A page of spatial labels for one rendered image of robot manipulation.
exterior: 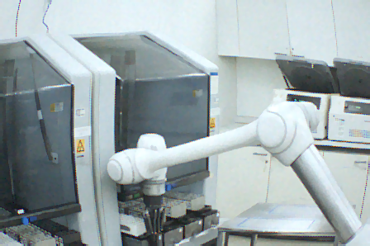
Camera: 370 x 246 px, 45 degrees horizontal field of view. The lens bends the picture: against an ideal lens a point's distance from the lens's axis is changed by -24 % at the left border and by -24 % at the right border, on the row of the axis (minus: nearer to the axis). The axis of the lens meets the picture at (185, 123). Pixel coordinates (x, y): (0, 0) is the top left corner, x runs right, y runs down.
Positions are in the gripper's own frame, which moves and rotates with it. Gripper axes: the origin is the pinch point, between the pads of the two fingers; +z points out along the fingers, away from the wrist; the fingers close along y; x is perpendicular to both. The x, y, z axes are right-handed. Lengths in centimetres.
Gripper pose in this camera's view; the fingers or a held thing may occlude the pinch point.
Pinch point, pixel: (154, 239)
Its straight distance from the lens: 206.7
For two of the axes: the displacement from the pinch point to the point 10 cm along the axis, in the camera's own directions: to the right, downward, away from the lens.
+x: 8.4, 0.6, -5.4
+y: -5.4, 0.9, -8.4
